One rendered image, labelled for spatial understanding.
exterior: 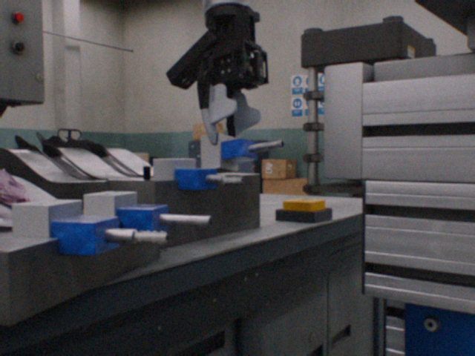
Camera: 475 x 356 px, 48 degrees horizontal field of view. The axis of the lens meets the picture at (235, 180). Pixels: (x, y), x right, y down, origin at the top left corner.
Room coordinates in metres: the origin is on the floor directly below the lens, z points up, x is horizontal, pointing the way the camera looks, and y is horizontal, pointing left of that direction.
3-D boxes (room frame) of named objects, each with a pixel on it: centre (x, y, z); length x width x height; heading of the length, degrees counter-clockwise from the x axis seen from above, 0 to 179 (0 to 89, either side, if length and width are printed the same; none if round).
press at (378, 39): (5.31, -1.40, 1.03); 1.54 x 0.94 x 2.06; 146
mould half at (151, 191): (0.92, 0.24, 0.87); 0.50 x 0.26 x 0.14; 56
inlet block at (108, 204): (0.55, 0.09, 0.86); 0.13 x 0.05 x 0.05; 74
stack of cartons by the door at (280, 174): (7.66, -0.80, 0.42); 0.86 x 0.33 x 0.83; 56
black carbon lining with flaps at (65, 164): (0.90, 0.23, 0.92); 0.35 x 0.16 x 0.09; 56
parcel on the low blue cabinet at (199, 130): (8.36, 0.43, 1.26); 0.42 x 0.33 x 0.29; 56
